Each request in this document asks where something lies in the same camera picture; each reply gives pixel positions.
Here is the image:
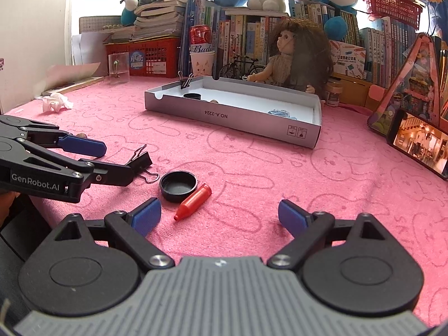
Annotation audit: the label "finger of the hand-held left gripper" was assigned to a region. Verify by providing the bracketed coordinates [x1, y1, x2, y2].
[0, 138, 135, 187]
[0, 115, 107, 158]

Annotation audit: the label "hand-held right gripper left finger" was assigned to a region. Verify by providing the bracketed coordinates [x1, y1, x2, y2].
[52, 197, 176, 270]

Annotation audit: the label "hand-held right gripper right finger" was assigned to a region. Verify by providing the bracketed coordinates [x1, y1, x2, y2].
[268, 199, 391, 270]

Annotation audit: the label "black binder clip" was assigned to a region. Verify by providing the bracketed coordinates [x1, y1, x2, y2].
[177, 71, 194, 90]
[125, 145, 160, 183]

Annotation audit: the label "red bullet-shaped cap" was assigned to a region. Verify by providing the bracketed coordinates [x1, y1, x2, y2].
[174, 183, 212, 222]

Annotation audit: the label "grey cardboard box lid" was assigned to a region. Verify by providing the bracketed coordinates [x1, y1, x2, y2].
[144, 75, 322, 149]

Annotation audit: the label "pink rabbit print table cloth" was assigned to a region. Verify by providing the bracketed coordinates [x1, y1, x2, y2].
[0, 75, 448, 326]

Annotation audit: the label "crumpled white tissue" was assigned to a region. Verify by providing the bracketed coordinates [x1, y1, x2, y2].
[42, 93, 74, 113]

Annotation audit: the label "wooden board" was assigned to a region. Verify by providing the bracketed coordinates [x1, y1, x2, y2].
[42, 76, 106, 97]

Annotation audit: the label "pink paper sheet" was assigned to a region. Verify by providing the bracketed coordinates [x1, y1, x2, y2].
[35, 62, 102, 93]

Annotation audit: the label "clear acrylic block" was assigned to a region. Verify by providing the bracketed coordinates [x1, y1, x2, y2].
[108, 52, 131, 85]

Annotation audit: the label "white paper sheets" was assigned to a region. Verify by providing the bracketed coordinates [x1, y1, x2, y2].
[72, 31, 113, 65]

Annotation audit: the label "small blue ornament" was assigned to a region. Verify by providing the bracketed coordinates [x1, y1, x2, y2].
[268, 109, 298, 120]

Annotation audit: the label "large red plastic basket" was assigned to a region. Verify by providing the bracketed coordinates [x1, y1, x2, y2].
[104, 38, 184, 78]

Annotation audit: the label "grey grid board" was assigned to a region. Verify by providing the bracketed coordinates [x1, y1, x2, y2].
[79, 15, 123, 36]

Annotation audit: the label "small clear jar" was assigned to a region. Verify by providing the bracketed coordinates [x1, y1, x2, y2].
[324, 79, 345, 106]

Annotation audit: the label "brown cardboard box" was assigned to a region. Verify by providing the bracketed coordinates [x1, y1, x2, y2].
[331, 72, 389, 111]

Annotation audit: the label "small blue white plush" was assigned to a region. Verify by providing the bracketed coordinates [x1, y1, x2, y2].
[121, 0, 144, 27]

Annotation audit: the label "white cat print paper cup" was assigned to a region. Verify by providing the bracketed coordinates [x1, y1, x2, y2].
[190, 51, 216, 78]

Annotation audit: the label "stack of white books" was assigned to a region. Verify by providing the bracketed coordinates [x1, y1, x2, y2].
[133, 0, 211, 41]

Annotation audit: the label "black smartphone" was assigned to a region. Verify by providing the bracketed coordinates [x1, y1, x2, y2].
[387, 108, 448, 177]

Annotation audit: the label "red drink can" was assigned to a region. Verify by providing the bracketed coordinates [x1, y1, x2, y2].
[189, 24, 215, 55]

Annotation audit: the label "black model bicycle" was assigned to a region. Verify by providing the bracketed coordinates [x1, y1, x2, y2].
[218, 54, 267, 81]

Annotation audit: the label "brown-haired doll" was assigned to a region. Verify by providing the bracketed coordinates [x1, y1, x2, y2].
[248, 19, 334, 106]

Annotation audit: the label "white printed carton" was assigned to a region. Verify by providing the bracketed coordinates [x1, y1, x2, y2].
[329, 40, 367, 79]

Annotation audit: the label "pink triangular toy house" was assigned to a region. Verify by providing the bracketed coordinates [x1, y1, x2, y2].
[367, 33, 445, 135]

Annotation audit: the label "row of upright books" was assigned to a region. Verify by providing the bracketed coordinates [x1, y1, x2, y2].
[180, 0, 426, 88]

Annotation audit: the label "small red plastic basket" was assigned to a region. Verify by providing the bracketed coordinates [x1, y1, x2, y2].
[362, 0, 424, 29]

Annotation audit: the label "dark blue box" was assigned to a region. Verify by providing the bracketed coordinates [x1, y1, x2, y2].
[423, 0, 448, 39]

